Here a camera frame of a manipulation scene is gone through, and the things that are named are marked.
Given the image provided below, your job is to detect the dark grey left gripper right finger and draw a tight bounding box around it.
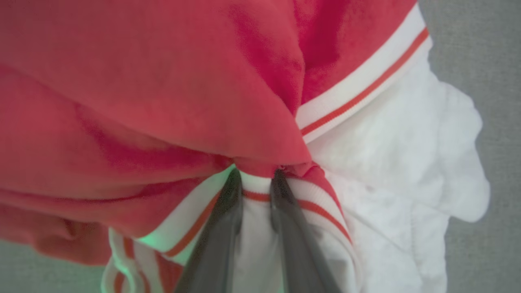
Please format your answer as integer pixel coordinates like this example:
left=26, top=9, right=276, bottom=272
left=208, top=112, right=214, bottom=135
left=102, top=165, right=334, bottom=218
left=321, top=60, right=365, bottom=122
left=270, top=169, right=342, bottom=293

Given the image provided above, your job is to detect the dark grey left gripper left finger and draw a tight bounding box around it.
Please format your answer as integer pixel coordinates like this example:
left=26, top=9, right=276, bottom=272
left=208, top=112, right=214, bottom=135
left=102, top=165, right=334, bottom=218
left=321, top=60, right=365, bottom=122
left=174, top=169, right=245, bottom=293

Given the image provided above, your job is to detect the red garment with white trim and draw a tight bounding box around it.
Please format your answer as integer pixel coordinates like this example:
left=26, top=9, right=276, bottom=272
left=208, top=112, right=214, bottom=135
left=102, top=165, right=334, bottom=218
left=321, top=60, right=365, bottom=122
left=0, top=0, right=491, bottom=293

